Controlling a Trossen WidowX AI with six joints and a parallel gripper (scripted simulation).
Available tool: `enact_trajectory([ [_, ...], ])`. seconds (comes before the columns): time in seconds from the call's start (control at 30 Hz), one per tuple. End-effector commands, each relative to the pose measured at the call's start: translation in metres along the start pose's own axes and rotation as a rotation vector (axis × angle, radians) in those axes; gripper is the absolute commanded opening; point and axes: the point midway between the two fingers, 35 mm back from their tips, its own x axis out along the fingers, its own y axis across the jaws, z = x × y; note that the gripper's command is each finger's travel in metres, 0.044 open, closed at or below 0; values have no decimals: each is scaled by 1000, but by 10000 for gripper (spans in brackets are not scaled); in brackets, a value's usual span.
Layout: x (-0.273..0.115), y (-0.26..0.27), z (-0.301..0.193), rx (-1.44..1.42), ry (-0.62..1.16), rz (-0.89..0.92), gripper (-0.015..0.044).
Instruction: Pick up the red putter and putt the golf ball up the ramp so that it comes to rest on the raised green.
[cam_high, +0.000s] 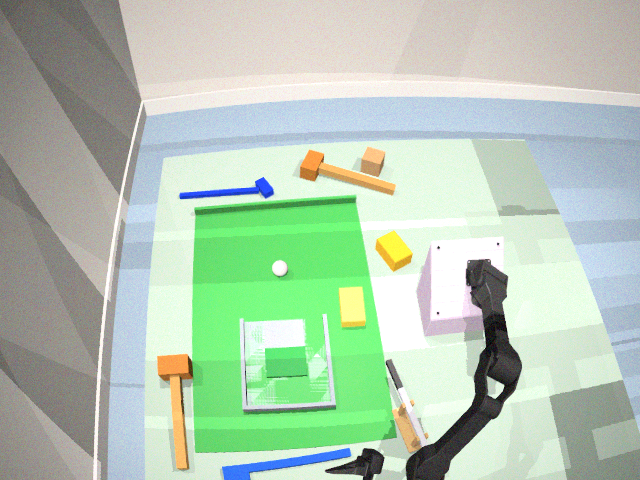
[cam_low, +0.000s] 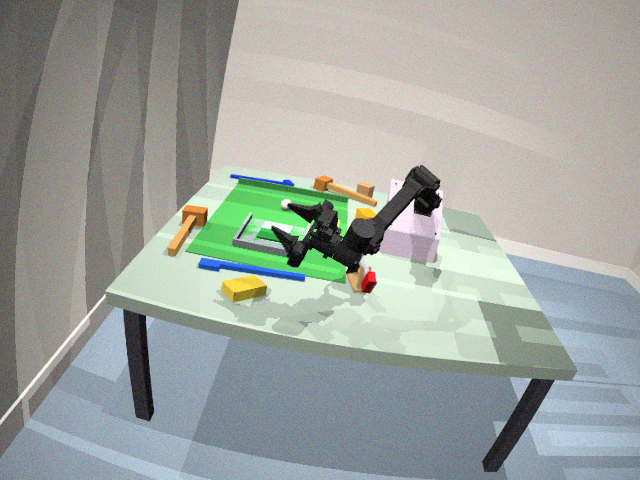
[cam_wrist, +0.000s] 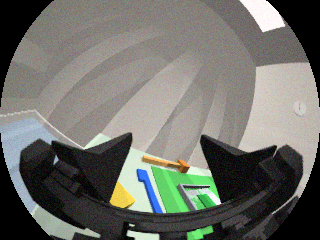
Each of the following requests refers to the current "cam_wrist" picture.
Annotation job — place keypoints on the orange mallet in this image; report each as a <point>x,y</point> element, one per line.
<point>181,165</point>

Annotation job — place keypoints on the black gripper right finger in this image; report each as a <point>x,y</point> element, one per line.
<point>231,166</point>

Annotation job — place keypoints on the yellow rectangular block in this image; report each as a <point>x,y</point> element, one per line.
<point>121,197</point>

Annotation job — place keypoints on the green rectangular mat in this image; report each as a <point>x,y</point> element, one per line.
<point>167,182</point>

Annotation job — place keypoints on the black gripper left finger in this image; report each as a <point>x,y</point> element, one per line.
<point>101,165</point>

